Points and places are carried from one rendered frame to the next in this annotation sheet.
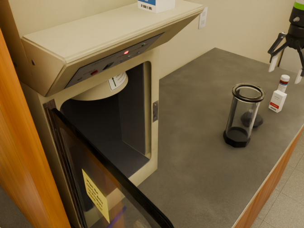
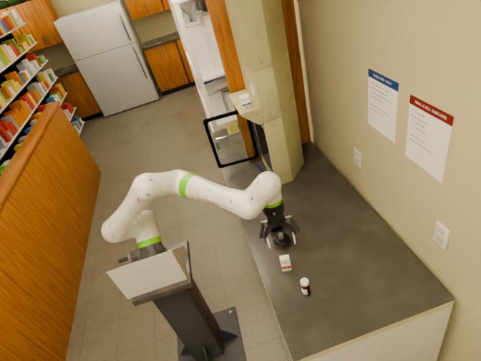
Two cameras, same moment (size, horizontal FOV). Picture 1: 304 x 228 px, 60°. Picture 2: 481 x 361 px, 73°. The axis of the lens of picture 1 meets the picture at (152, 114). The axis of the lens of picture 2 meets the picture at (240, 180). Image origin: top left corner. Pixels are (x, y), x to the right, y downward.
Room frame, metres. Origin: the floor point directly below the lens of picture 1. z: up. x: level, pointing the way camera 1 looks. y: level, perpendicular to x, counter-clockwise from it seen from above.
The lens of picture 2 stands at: (1.59, -1.35, 2.29)
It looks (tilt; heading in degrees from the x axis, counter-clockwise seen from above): 37 degrees down; 134
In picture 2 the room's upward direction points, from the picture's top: 17 degrees counter-clockwise
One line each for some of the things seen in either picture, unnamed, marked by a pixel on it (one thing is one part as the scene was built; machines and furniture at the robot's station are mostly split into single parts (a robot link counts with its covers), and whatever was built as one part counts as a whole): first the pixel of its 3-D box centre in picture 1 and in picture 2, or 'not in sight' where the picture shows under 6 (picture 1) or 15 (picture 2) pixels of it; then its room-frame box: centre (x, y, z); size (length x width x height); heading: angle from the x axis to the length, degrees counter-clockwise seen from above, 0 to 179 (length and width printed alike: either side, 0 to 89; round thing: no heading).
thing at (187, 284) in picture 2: not in sight; (162, 270); (0.32, -0.84, 0.92); 0.32 x 0.32 x 0.04; 46
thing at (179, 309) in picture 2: not in sight; (190, 314); (0.32, -0.84, 0.45); 0.48 x 0.48 x 0.90; 46
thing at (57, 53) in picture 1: (127, 45); (245, 108); (0.46, 0.04, 1.46); 0.32 x 0.11 x 0.10; 138
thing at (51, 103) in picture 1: (70, 175); (255, 133); (0.38, 0.18, 1.19); 0.03 x 0.02 x 0.39; 138
